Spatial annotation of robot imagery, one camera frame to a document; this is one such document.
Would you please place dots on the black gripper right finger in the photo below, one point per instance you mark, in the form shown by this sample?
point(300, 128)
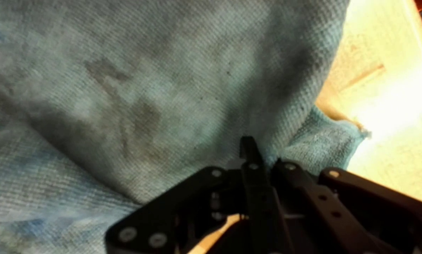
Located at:
point(352, 212)

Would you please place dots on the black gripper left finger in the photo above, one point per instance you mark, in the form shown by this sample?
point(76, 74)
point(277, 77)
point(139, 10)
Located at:
point(197, 212)

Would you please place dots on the blue towel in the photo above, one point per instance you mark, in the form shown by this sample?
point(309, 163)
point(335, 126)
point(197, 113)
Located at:
point(126, 94)

